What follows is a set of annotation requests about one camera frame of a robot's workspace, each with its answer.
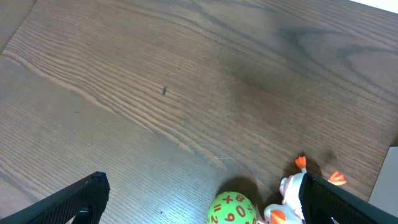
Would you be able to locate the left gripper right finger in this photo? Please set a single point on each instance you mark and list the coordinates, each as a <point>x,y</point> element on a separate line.
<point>325,203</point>

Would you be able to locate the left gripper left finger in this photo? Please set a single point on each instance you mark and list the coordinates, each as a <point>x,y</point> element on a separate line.
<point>82,202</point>

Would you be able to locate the white cardboard box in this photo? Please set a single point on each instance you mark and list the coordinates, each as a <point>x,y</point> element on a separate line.
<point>384,194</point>

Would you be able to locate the green number ball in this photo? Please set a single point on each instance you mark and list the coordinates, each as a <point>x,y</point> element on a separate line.
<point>231,208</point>

